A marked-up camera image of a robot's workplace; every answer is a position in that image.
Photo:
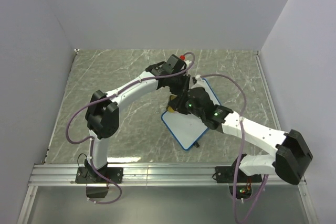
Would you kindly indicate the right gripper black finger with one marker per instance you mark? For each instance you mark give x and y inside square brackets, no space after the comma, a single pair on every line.
[173,100]
[182,111]

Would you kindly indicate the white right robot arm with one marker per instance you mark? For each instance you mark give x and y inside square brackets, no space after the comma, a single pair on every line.
[287,154]

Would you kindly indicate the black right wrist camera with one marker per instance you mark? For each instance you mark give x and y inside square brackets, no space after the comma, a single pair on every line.
[199,99]

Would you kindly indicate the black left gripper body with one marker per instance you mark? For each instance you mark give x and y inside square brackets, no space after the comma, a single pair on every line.
[179,82]

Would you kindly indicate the blue-framed whiteboard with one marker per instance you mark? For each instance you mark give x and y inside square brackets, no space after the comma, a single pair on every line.
[188,129]

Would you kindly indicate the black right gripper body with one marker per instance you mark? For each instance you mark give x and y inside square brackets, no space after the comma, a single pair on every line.
[197,113]

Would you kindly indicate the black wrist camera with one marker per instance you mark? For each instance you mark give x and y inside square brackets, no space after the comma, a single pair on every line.
[176,62]
[199,99]

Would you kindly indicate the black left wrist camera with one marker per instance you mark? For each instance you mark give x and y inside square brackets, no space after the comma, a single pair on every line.
[176,62]

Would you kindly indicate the aluminium front rail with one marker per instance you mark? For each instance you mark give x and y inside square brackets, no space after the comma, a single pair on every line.
[160,193]

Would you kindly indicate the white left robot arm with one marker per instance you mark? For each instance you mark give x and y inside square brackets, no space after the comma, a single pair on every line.
[103,114]

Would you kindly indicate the yellow whiteboard eraser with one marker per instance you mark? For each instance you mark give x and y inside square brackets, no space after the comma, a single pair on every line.
[169,108]

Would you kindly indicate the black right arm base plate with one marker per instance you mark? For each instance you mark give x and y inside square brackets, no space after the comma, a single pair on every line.
[225,174]

